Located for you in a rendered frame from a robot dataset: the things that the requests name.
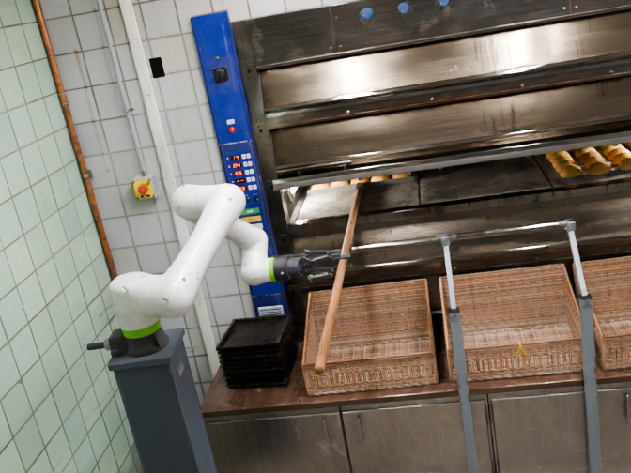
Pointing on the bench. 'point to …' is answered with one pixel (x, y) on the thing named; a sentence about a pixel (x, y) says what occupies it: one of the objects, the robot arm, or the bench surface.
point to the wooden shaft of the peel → (336, 290)
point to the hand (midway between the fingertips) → (342, 261)
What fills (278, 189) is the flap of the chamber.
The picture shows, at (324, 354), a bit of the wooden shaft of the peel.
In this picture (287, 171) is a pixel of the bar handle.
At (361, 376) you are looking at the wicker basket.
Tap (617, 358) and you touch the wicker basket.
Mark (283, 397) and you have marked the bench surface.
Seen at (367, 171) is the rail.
